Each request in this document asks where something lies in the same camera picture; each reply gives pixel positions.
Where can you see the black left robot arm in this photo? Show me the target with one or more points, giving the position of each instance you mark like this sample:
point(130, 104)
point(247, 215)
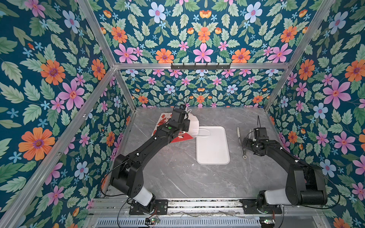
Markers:
point(127, 173)

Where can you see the white slotted cable duct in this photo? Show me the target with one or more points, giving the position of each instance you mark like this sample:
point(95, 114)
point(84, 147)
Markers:
point(179, 222)

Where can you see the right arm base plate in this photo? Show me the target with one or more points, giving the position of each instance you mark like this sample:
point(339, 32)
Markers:
point(252, 206)

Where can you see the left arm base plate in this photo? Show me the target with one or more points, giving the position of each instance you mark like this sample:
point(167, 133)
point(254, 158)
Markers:
point(156, 206)

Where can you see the aluminium front rail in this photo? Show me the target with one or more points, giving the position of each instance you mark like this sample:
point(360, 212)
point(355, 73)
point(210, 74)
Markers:
point(238, 207)

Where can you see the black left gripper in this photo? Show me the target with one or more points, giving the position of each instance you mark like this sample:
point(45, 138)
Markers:
point(187, 125)

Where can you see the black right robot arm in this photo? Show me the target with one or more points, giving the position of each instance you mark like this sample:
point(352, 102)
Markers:
point(305, 184)

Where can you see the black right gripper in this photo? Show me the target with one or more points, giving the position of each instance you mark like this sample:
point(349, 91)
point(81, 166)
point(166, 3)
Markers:
point(248, 145)

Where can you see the white rectangular tray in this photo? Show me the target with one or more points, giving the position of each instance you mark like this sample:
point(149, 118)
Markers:
point(211, 146)

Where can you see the metal tongs with white tips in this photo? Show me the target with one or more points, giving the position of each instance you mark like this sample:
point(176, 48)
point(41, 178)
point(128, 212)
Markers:
point(243, 142)

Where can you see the black hook rail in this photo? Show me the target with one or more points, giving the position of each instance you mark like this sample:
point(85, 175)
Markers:
point(203, 66)

